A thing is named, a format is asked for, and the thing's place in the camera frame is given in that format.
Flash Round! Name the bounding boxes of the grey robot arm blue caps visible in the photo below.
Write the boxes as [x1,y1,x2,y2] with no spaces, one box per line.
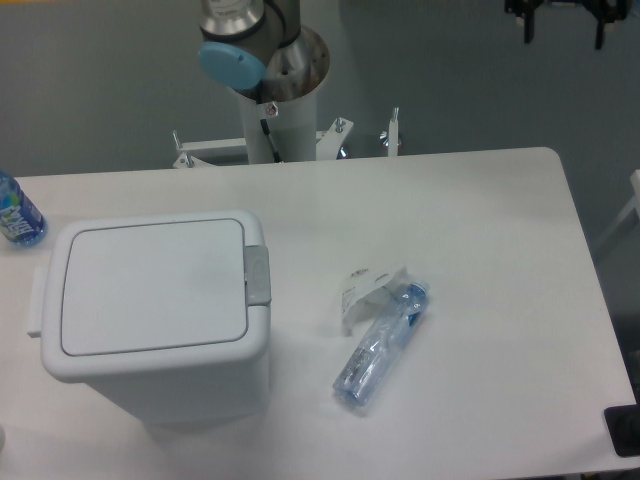
[198,1,330,104]

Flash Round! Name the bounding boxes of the crumpled clear plastic wrapper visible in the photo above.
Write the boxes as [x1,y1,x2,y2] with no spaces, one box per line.
[341,263,409,336]

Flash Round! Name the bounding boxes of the white plastic trash can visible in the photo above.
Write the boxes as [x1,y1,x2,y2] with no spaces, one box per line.
[39,209,271,424]

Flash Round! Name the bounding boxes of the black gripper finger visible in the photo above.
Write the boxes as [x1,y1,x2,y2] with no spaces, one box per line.
[584,0,629,50]
[504,0,543,44]

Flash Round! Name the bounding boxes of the crushed clear plastic bottle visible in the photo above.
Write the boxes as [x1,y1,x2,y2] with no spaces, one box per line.
[332,281,428,409]

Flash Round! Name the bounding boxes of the grey trash can push button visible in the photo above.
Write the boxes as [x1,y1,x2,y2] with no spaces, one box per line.
[244,245,272,306]

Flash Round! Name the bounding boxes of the blue labelled water bottle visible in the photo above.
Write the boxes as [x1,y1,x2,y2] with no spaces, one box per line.
[1,171,47,247]

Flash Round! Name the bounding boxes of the white furniture frame right edge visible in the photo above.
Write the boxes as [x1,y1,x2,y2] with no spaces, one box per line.
[591,169,639,263]

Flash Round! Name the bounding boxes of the black cable on pedestal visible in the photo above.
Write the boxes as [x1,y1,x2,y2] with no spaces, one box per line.
[259,117,282,164]

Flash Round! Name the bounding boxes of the black table clamp device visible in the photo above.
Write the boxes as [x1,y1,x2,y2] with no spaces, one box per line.
[604,404,639,458]

